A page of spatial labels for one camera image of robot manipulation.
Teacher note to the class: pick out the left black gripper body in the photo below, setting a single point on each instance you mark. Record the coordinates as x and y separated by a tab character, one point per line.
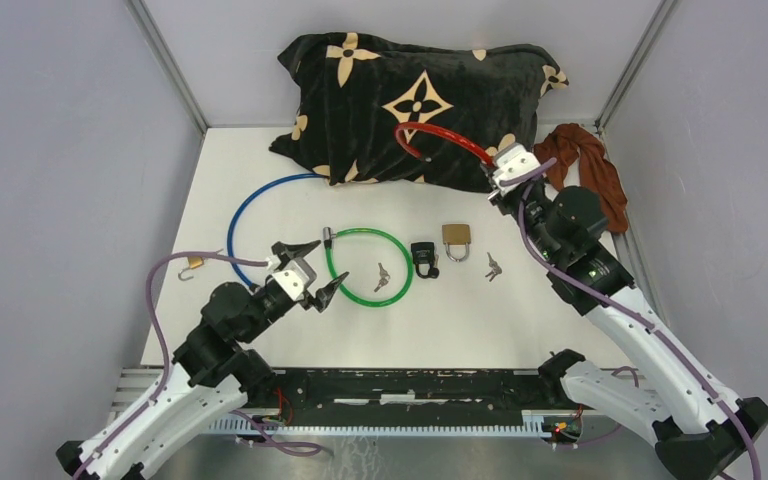
275	306

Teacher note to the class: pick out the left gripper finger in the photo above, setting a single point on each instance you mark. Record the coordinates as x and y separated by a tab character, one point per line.
286	253
322	298

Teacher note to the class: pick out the cable lock keys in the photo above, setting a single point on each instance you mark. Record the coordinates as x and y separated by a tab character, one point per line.
384	278

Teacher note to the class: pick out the small black padlock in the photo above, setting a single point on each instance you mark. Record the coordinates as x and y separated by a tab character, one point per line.
424	259

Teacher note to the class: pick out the padlock keys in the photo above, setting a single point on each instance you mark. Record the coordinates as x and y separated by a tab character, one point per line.
495	268

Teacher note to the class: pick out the red cable lock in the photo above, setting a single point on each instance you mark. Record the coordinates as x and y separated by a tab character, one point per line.
444	136

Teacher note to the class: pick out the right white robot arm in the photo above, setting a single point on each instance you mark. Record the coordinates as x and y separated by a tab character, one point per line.
697	425

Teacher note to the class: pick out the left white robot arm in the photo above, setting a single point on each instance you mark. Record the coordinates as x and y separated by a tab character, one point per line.
210	374

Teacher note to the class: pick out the small brass padlock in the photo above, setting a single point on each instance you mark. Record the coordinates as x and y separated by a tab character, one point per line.
194	262

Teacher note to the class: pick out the black floral pillow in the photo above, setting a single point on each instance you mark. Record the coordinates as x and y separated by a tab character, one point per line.
366	104

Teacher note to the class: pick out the brown cloth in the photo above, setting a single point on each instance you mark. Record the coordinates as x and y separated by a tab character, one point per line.
571	143

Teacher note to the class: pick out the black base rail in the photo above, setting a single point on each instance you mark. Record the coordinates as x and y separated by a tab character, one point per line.
421	402

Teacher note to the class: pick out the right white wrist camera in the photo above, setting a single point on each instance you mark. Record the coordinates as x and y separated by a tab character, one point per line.
511	167

